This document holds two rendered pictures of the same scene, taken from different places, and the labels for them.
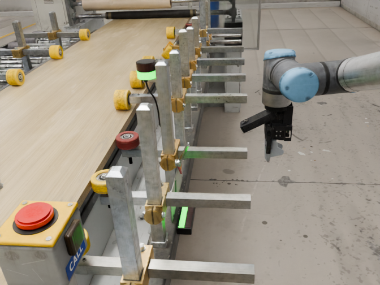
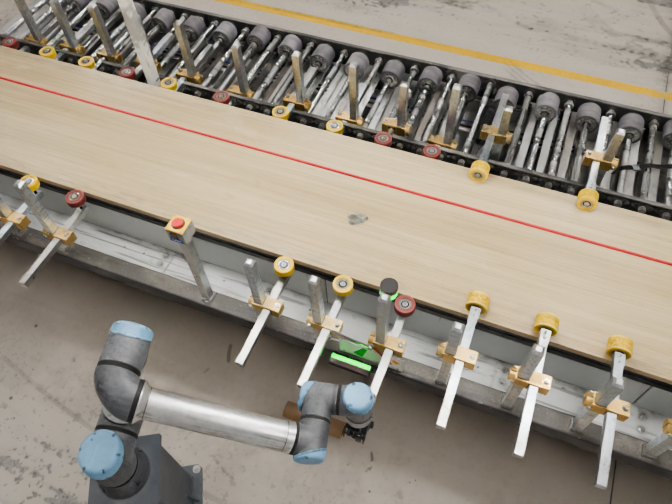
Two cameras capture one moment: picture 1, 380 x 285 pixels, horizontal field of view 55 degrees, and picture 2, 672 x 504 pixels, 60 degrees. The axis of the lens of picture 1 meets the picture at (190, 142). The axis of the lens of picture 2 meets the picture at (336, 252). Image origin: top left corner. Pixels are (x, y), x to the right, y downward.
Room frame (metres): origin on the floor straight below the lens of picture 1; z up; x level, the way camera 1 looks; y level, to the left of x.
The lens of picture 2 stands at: (1.20, -0.88, 2.84)
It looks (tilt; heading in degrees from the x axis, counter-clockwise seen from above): 56 degrees down; 107
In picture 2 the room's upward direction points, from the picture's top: 3 degrees counter-clockwise
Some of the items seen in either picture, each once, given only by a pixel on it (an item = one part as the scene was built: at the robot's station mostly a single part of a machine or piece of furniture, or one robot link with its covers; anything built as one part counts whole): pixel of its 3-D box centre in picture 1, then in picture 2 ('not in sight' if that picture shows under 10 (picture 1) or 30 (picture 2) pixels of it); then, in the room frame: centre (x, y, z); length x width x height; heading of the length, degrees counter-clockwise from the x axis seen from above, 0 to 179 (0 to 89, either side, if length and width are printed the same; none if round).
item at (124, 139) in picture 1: (129, 149); (404, 310); (1.13, 0.22, 0.85); 0.08 x 0.08 x 0.11
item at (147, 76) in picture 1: (147, 73); not in sight; (1.08, 0.12, 1.14); 0.06 x 0.06 x 0.02
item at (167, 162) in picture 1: (169, 154); (387, 343); (1.10, 0.07, 0.85); 0.13 x 0.06 x 0.05; 172
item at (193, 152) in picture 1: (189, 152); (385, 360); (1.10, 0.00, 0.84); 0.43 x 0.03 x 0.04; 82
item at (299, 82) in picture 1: (297, 80); (319, 401); (0.95, -0.30, 1.14); 0.12 x 0.12 x 0.09; 7
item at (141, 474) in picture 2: not in sight; (120, 468); (0.24, -0.55, 0.65); 0.19 x 0.19 x 0.10
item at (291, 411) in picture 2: not in sight; (314, 419); (0.79, -0.02, 0.04); 0.30 x 0.08 x 0.08; 172
